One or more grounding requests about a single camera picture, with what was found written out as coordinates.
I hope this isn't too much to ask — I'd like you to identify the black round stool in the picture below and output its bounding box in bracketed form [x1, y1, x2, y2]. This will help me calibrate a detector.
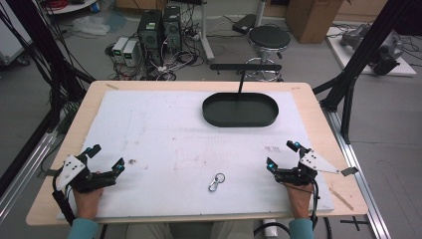
[244, 25, 293, 83]

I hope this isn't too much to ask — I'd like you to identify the white plastic bag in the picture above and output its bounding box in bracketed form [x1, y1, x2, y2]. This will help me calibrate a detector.
[71, 15, 111, 37]

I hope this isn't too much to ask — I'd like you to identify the silver carabiner key ring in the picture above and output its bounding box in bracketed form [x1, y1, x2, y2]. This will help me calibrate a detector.
[208, 172, 227, 193]

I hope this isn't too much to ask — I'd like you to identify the white desk leg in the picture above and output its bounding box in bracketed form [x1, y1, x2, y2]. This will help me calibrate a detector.
[198, 0, 216, 64]

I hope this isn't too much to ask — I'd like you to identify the white tube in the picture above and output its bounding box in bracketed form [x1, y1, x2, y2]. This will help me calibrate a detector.
[262, 218, 279, 238]

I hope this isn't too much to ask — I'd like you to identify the thin wooden stick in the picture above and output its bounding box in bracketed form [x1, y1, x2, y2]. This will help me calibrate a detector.
[328, 186, 355, 212]

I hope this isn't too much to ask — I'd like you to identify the white board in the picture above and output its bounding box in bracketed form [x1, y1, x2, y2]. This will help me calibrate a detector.
[325, 26, 418, 79]

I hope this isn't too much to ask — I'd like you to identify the black hanger stand with tray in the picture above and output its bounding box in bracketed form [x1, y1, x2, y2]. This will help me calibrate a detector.
[201, 63, 284, 128]

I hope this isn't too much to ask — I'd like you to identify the wooden table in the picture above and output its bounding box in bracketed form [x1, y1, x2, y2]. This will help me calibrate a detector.
[25, 80, 369, 227]

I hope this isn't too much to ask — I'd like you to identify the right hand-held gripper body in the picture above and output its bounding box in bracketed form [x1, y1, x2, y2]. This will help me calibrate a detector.
[274, 149, 340, 187]

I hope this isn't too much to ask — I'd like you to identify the grey power supply unit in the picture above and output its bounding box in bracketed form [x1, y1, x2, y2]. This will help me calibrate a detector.
[111, 36, 129, 63]
[121, 40, 139, 68]

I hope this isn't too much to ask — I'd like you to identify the white foam mat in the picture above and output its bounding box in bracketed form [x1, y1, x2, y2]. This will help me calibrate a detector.
[55, 90, 335, 221]

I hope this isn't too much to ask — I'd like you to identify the black computer tower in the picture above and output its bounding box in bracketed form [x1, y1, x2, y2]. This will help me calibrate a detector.
[136, 9, 164, 67]
[161, 5, 183, 53]

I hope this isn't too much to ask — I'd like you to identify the person's left hand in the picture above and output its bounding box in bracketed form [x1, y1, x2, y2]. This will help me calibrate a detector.
[72, 170, 105, 221]

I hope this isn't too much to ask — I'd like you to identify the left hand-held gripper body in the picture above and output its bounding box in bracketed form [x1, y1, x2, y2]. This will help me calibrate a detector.
[53, 153, 117, 194]

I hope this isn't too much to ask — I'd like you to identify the grey robot part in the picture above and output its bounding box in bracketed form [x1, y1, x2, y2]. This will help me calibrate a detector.
[339, 23, 405, 77]

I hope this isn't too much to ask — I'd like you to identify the cardboard box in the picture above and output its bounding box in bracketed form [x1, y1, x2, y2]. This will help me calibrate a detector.
[285, 0, 344, 45]

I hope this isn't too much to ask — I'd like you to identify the aluminium rail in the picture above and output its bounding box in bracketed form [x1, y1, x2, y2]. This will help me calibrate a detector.
[319, 107, 393, 239]
[0, 130, 60, 224]

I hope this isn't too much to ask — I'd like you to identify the person's right hand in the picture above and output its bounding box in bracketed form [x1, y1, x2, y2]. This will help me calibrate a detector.
[284, 180, 315, 220]

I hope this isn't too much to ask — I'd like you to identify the black metal frame post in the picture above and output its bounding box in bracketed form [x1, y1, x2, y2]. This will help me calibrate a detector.
[0, 0, 97, 134]
[313, 0, 422, 145]

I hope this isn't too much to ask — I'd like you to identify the black flat case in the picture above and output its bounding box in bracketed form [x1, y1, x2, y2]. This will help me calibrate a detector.
[231, 13, 258, 36]

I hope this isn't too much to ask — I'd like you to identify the tangle of floor cables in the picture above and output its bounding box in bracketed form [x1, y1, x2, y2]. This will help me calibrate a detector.
[104, 13, 213, 82]

